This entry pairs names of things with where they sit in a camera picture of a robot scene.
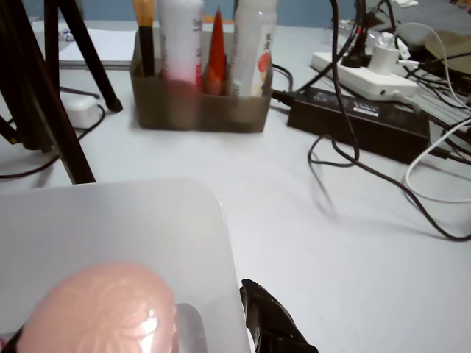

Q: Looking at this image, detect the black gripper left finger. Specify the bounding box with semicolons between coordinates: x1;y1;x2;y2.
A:
0;323;30;353

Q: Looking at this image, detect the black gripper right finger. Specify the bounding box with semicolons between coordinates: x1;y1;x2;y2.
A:
238;278;320;353

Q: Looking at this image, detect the pink lotion bottle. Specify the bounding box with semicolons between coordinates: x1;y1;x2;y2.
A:
16;261;180;353

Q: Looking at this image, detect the white pink bottle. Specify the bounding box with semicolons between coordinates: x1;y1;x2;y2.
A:
157;0;205;89

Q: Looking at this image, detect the frosted plastic bin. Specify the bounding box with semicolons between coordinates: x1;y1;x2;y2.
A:
0;178;255;353

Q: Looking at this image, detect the brown translucent organizer box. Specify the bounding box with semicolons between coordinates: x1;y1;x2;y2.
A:
130;31;274;133

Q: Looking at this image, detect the black power adapter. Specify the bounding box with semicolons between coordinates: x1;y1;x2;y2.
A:
286;86;431;165

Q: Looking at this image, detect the white charger brick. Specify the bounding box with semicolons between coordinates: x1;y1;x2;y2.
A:
60;94;106;129

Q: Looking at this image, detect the white power strip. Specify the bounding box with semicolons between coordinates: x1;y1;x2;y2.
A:
311;51;420;102

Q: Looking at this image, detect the orange tube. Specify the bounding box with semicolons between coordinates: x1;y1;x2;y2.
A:
204;5;229;96

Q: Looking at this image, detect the black power plug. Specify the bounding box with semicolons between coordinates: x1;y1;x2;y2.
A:
340;36;372;71

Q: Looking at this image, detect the white spray can orange print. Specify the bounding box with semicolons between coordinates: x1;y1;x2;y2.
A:
230;0;279;99

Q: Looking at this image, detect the white charger plug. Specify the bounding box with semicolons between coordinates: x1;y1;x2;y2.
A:
367;43;402;74

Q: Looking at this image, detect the white paper sheet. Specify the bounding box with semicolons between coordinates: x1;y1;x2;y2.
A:
58;27;139;69

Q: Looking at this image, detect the tan round object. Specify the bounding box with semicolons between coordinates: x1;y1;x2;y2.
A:
422;29;471;60

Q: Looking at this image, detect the thin dark cable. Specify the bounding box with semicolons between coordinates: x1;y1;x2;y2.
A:
0;104;107;180

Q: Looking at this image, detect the black camera tripod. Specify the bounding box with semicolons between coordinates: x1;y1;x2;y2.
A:
0;0;124;185

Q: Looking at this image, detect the long black cable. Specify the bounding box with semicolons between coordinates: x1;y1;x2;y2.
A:
308;0;471;242

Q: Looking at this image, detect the makeup brush black handle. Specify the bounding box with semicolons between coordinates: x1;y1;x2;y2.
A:
132;0;157;78

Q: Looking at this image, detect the white cable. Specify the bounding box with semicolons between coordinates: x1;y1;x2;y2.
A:
399;21;471;204

